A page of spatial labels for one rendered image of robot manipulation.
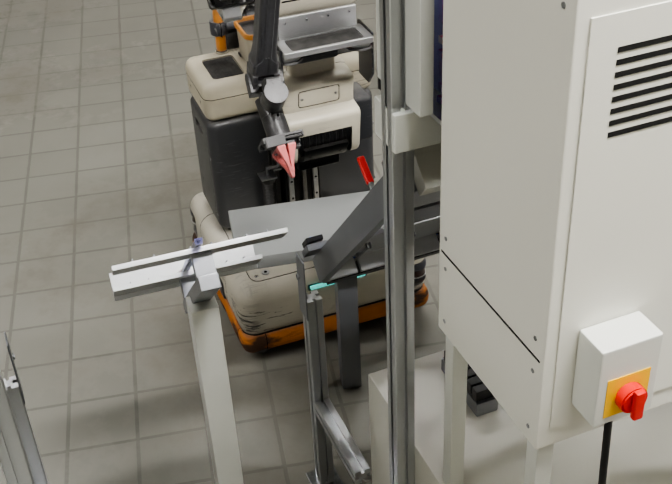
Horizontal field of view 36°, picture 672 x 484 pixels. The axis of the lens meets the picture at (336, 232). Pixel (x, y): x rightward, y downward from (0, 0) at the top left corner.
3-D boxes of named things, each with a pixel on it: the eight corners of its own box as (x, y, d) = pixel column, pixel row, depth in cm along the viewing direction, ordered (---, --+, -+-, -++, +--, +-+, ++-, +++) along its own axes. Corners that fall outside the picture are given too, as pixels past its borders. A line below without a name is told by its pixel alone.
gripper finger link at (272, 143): (305, 170, 237) (293, 133, 239) (276, 177, 235) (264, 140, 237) (299, 179, 244) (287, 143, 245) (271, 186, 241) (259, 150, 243)
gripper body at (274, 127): (305, 135, 240) (295, 107, 241) (264, 145, 237) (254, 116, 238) (299, 145, 246) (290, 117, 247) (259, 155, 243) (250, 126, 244)
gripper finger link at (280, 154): (315, 168, 238) (302, 131, 240) (286, 175, 236) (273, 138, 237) (309, 177, 244) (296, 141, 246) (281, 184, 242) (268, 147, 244)
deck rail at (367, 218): (319, 283, 242) (311, 259, 243) (327, 281, 242) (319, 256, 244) (406, 193, 175) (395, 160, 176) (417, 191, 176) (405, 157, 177)
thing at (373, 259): (327, 281, 242) (318, 253, 244) (567, 213, 262) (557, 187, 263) (328, 280, 241) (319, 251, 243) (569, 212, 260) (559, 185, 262)
